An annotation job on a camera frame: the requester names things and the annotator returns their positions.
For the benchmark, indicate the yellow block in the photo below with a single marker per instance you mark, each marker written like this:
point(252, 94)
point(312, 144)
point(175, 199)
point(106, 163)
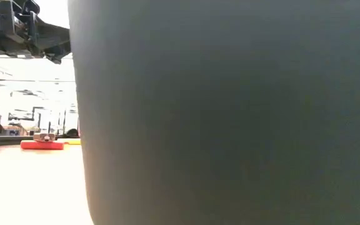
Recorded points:
point(72, 142)

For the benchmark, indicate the red block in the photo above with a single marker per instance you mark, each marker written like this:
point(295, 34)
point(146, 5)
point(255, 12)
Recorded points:
point(39, 145)

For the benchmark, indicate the black dome object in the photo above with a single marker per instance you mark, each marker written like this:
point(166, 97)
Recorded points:
point(72, 133)

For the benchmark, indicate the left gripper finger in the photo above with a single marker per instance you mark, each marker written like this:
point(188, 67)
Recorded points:
point(57, 57)
point(55, 39)

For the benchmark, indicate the blue plastic bin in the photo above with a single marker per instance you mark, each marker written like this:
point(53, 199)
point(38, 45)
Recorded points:
point(230, 125)

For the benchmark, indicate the natural wood block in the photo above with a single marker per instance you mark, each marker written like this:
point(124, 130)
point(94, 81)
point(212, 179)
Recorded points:
point(41, 137)

